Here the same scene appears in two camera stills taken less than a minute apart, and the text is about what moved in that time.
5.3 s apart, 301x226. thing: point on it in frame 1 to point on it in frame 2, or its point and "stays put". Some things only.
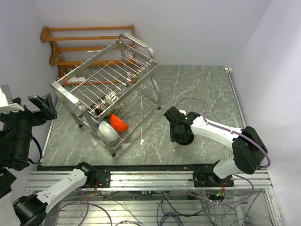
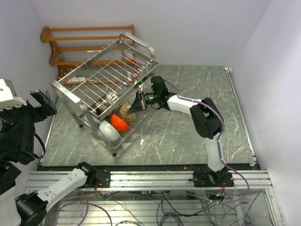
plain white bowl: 107,132 stays put
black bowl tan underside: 184,139 to 130,117
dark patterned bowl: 99,106 stays put
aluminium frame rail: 159,181 stays put
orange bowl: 118,124 stays put
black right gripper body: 173,127 to 151,98
